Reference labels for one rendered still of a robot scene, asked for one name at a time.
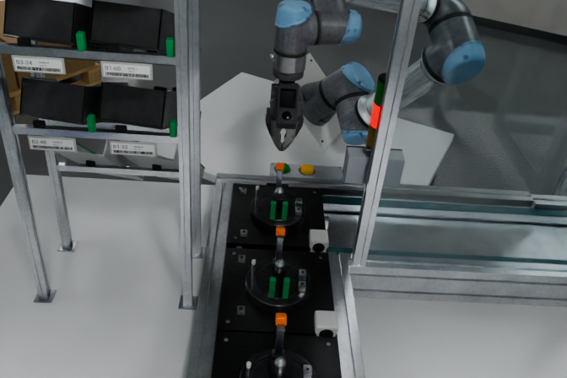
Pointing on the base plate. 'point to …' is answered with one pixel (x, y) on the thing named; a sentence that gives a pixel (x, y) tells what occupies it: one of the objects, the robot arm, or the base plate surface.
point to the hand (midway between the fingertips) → (282, 148)
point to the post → (391, 99)
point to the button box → (310, 174)
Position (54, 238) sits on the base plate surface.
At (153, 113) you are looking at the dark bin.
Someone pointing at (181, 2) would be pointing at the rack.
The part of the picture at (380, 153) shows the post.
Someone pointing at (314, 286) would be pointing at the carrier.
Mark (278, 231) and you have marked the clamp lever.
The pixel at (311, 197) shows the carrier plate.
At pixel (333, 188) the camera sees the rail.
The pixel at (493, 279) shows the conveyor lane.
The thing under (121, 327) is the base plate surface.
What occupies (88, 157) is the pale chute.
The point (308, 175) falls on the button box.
